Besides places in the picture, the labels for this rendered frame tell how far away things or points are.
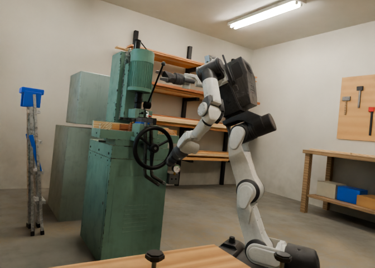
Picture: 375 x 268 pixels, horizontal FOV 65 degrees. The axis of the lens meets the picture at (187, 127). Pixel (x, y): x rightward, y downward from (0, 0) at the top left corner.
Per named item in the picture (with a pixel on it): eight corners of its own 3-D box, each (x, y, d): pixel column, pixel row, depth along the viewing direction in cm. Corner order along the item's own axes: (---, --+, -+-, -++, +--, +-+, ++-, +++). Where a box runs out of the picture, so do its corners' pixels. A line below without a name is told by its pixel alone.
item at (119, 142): (115, 145, 197) (115, 139, 198) (105, 142, 215) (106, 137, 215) (167, 148, 219) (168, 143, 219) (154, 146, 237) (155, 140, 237)
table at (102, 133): (103, 139, 184) (104, 129, 184) (90, 135, 209) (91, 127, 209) (185, 144, 216) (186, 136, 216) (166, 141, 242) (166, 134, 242)
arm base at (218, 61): (229, 80, 174) (226, 65, 180) (220, 68, 164) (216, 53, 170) (207, 90, 181) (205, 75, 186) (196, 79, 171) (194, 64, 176)
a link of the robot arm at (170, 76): (164, 67, 229) (177, 70, 235) (160, 78, 233) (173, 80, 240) (169, 75, 220) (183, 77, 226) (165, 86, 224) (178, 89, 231)
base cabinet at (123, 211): (99, 266, 195) (110, 158, 196) (78, 235, 243) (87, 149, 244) (159, 256, 219) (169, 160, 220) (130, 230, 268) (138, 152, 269)
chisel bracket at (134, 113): (134, 119, 216) (135, 108, 216) (127, 119, 228) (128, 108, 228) (143, 120, 220) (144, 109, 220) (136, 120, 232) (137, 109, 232)
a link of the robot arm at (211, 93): (229, 113, 159) (224, 81, 171) (210, 107, 152) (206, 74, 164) (216, 124, 167) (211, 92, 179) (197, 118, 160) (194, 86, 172)
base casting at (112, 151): (110, 158, 196) (111, 144, 196) (88, 149, 245) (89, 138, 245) (169, 160, 220) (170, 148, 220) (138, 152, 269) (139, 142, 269)
